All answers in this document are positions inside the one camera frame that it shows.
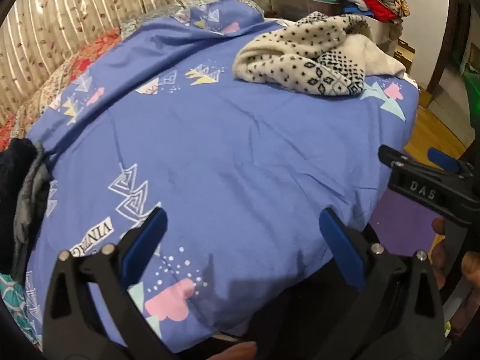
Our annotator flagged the floral patchwork quilt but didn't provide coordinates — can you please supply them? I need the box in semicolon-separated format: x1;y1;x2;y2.
0;28;123;151

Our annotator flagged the teal patterned pillow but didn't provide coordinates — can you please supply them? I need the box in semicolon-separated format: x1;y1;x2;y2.
0;274;41;349

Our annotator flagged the dark navy folded garment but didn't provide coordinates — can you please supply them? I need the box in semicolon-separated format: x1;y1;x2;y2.
0;138;38;275

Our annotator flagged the person's right hand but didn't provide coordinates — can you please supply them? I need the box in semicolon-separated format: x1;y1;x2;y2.
431;218;479;334

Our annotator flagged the blue patterned bed sheet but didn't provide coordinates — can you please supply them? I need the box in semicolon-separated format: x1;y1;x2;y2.
24;0;419;352

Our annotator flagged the person's left hand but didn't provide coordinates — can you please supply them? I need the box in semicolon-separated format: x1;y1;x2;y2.
209;341;257;360

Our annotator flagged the white black patterned sweater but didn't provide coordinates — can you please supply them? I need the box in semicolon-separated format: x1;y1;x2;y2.
233;12;405;97

